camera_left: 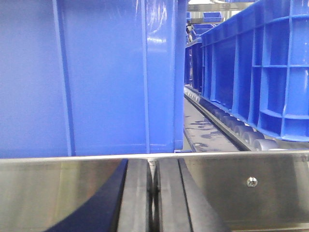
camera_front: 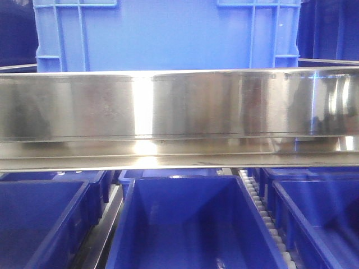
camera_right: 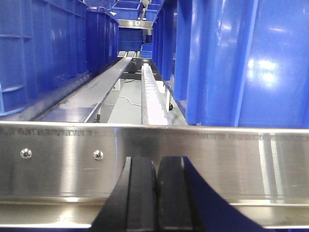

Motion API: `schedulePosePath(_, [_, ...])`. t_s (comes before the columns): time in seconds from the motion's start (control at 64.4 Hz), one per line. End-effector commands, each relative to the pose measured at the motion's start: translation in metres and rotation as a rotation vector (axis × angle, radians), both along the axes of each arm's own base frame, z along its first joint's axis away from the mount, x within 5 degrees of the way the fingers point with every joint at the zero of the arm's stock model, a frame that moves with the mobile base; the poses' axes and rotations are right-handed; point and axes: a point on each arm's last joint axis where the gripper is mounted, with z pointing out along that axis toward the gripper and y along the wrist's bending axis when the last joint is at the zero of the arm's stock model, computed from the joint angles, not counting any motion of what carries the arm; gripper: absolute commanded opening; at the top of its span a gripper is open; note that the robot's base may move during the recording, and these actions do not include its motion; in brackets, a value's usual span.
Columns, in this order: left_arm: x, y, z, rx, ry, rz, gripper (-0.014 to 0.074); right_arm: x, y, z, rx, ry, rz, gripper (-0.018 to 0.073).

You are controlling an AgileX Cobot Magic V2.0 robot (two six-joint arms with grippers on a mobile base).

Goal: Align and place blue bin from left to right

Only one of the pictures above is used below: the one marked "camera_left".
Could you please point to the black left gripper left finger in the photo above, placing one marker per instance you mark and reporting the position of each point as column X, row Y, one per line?
column 121, row 204

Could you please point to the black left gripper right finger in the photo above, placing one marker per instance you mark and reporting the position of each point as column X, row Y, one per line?
column 179, row 204

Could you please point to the small blue bins on far shelf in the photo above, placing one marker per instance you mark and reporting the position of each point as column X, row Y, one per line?
column 200, row 22

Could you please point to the large blue bin on shelf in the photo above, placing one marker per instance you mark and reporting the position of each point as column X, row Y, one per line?
column 91, row 77

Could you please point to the far blue crate behind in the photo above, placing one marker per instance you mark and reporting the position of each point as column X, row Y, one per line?
column 193, row 64

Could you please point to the ribbed blue crate right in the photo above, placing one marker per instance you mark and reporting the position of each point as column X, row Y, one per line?
column 256, row 67

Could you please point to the stainless steel shelf front rail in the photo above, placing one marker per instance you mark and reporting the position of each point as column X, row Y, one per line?
column 38, row 193

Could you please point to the rail screw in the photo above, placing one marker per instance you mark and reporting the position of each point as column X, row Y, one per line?
column 252, row 182

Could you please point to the roller track rail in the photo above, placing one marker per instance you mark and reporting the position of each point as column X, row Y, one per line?
column 240, row 134

